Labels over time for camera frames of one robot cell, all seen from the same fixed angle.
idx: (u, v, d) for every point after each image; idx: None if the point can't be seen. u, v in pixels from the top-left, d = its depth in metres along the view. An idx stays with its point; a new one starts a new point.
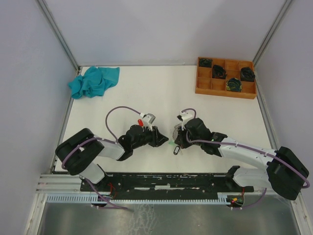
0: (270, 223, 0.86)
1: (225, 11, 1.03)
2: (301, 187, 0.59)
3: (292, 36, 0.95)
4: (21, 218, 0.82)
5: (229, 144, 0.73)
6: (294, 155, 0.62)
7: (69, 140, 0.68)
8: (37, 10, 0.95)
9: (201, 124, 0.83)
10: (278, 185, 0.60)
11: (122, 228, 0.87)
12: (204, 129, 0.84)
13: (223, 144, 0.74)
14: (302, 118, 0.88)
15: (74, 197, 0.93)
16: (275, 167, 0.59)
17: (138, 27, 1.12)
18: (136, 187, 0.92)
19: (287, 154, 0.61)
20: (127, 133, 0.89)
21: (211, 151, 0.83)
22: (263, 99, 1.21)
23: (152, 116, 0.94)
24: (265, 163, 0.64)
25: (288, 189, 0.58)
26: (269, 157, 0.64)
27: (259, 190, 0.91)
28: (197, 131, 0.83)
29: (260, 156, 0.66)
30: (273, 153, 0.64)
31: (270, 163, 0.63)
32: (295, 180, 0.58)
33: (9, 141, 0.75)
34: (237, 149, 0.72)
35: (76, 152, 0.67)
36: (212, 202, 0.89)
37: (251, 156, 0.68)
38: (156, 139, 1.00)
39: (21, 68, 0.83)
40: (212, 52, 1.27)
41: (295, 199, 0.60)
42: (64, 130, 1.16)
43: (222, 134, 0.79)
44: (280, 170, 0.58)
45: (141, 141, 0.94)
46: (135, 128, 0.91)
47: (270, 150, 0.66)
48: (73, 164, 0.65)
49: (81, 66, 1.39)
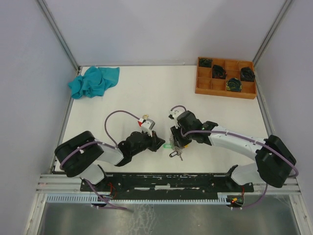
0: (270, 223, 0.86)
1: (225, 11, 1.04)
2: (287, 175, 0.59)
3: (291, 36, 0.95)
4: (21, 218, 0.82)
5: (219, 132, 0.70)
6: (283, 144, 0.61)
7: (69, 141, 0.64)
8: (37, 11, 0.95)
9: (190, 115, 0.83)
10: (264, 174, 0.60)
11: (122, 228, 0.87)
12: (194, 120, 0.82)
13: (213, 132, 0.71)
14: (301, 117, 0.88)
15: (74, 197, 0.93)
16: (263, 155, 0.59)
17: (137, 27, 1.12)
18: (135, 187, 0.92)
19: (276, 142, 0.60)
20: (127, 139, 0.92)
21: (201, 139, 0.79)
22: (263, 99, 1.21)
23: (151, 121, 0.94)
24: (254, 151, 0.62)
25: (275, 176, 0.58)
26: (258, 145, 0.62)
27: (259, 190, 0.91)
28: (187, 121, 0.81)
29: (250, 145, 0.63)
30: (262, 141, 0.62)
31: (259, 151, 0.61)
32: (282, 168, 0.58)
33: (8, 141, 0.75)
34: (227, 137, 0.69)
35: (77, 154, 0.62)
36: (211, 202, 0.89)
37: (241, 144, 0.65)
38: (156, 144, 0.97)
39: (21, 69, 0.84)
40: (213, 52, 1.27)
41: (281, 185, 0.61)
42: (64, 130, 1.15)
43: (213, 123, 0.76)
44: (268, 159, 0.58)
45: (141, 147, 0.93)
46: (136, 135, 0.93)
47: (259, 138, 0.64)
48: (72, 167, 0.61)
49: (81, 66, 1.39)
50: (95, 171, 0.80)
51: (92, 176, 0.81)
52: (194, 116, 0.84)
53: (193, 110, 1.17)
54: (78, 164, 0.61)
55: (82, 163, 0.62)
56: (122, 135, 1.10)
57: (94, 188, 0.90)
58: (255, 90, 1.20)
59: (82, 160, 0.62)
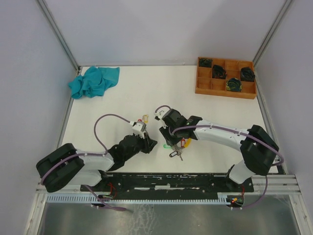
0: (270, 223, 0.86)
1: (224, 11, 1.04)
2: (272, 163, 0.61)
3: (291, 36, 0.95)
4: (21, 218, 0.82)
5: (204, 126, 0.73)
6: (266, 133, 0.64)
7: (50, 156, 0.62)
8: (37, 11, 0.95)
9: (173, 112, 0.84)
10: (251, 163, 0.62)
11: (122, 228, 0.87)
12: (179, 117, 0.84)
13: (199, 127, 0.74)
14: (301, 117, 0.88)
15: (74, 197, 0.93)
16: (248, 145, 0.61)
17: (137, 27, 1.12)
18: (135, 187, 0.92)
19: (258, 131, 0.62)
20: (120, 143, 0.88)
21: (187, 135, 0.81)
22: (263, 99, 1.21)
23: (143, 123, 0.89)
24: (238, 142, 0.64)
25: (260, 165, 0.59)
26: (242, 136, 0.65)
27: (259, 190, 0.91)
28: (171, 118, 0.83)
29: (234, 136, 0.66)
30: (245, 132, 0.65)
31: (243, 141, 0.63)
32: (267, 156, 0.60)
33: (8, 141, 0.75)
34: (211, 130, 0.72)
35: (58, 167, 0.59)
36: (211, 202, 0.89)
37: (225, 136, 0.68)
38: (148, 146, 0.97)
39: (21, 69, 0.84)
40: (213, 52, 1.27)
41: (267, 173, 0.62)
42: (64, 129, 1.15)
43: (197, 118, 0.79)
44: (252, 148, 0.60)
45: (134, 151, 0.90)
46: (128, 138, 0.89)
47: (243, 129, 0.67)
48: (54, 180, 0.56)
49: (81, 66, 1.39)
50: (88, 176, 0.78)
51: (87, 179, 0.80)
52: (178, 113, 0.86)
53: (193, 109, 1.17)
54: (59, 176, 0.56)
55: (63, 175, 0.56)
56: (122, 135, 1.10)
57: (90, 188, 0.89)
58: (255, 90, 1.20)
59: (63, 172, 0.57)
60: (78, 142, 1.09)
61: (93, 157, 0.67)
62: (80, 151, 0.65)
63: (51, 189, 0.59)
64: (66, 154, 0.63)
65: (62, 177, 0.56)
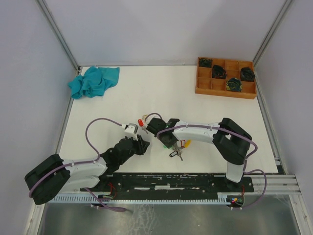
0: (270, 223, 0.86)
1: (224, 11, 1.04)
2: (246, 152, 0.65)
3: (291, 36, 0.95)
4: (21, 218, 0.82)
5: (180, 126, 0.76)
6: (235, 124, 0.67)
7: (36, 169, 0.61)
8: (37, 11, 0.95)
9: (153, 119, 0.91)
10: (226, 154, 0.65)
11: (122, 228, 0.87)
12: (159, 123, 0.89)
13: (176, 127, 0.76)
14: (301, 117, 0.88)
15: (74, 197, 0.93)
16: (220, 138, 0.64)
17: (137, 27, 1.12)
18: (135, 187, 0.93)
19: (229, 124, 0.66)
20: (115, 146, 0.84)
21: (168, 138, 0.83)
22: (263, 99, 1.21)
23: (134, 125, 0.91)
24: (212, 136, 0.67)
25: (235, 155, 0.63)
26: (214, 129, 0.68)
27: (258, 190, 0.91)
28: (152, 126, 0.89)
29: (207, 131, 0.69)
30: (217, 126, 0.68)
31: (215, 134, 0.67)
32: (241, 146, 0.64)
33: (8, 141, 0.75)
34: (188, 129, 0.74)
35: (46, 178, 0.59)
36: (211, 202, 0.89)
37: (200, 132, 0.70)
38: (143, 147, 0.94)
39: (21, 69, 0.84)
40: (213, 52, 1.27)
41: (243, 163, 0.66)
42: (63, 129, 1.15)
43: (175, 120, 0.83)
44: (224, 140, 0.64)
45: (130, 153, 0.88)
46: (124, 141, 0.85)
47: (214, 124, 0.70)
48: (41, 192, 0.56)
49: (81, 66, 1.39)
50: (82, 182, 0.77)
51: (81, 185, 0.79)
52: (160, 120, 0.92)
53: (193, 109, 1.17)
54: (46, 188, 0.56)
55: (51, 186, 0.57)
56: (122, 135, 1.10)
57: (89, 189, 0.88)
58: (255, 90, 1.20)
59: (51, 183, 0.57)
60: (78, 142, 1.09)
61: (82, 165, 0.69)
62: (67, 162, 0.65)
63: (40, 200, 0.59)
64: (53, 165, 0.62)
65: (49, 189, 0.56)
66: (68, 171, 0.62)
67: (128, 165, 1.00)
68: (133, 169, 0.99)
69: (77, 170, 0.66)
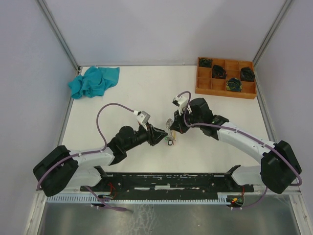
0: (270, 223, 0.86)
1: (224, 11, 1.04)
2: (290, 183, 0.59)
3: (292, 36, 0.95)
4: (21, 218, 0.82)
5: (229, 129, 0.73)
6: (293, 152, 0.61)
7: (44, 161, 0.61)
8: (37, 11, 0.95)
9: (205, 104, 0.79)
10: (267, 177, 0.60)
11: (122, 228, 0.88)
12: (207, 111, 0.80)
13: (224, 128, 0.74)
14: (301, 117, 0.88)
15: (74, 197, 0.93)
16: (270, 158, 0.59)
17: (137, 27, 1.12)
18: (135, 187, 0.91)
19: (284, 149, 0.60)
20: (116, 136, 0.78)
21: (208, 132, 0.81)
22: (263, 99, 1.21)
23: (146, 114, 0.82)
24: (261, 153, 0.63)
25: (277, 182, 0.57)
26: (266, 148, 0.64)
27: (259, 190, 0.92)
28: (200, 110, 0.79)
29: (257, 146, 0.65)
30: (271, 146, 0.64)
31: (266, 153, 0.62)
32: (287, 176, 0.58)
33: (8, 140, 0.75)
34: (235, 134, 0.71)
35: (54, 170, 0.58)
36: (211, 202, 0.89)
37: (249, 144, 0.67)
38: (154, 138, 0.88)
39: (21, 69, 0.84)
40: (213, 52, 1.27)
41: (281, 192, 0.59)
42: (64, 129, 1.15)
43: (225, 119, 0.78)
44: (274, 162, 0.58)
45: (135, 142, 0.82)
46: (125, 130, 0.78)
47: (269, 141, 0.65)
48: (50, 183, 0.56)
49: (81, 66, 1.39)
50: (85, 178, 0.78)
51: (85, 182, 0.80)
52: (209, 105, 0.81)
53: None
54: (55, 179, 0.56)
55: (60, 176, 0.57)
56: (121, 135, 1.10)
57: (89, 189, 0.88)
58: (255, 90, 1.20)
59: (59, 175, 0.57)
60: (78, 141, 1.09)
61: (91, 154, 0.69)
62: (74, 152, 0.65)
63: (50, 193, 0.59)
64: (60, 156, 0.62)
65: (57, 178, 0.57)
66: (76, 161, 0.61)
67: (129, 166, 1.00)
68: (133, 169, 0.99)
69: (84, 160, 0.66)
